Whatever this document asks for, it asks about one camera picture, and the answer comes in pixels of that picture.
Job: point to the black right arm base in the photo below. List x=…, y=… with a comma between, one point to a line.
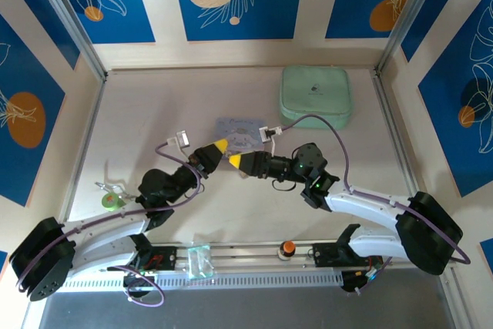
x=331, y=256

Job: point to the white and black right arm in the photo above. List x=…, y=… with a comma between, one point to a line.
x=366, y=205

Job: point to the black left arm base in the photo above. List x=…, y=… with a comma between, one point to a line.
x=156, y=257

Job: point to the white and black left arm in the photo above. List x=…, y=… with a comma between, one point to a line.
x=108, y=222

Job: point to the mint green zip pouch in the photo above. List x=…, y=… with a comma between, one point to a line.
x=316, y=94

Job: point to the clear plastic bag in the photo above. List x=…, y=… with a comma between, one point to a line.
x=199, y=261

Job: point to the small orange capped bottle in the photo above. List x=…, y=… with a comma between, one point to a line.
x=287, y=248

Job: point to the aluminium table side rail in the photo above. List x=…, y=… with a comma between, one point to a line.
x=82, y=144
x=396, y=132

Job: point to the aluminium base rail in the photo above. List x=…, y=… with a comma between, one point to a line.
x=246, y=257

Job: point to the aluminium frame post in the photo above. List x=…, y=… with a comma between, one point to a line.
x=414, y=17
x=69, y=21

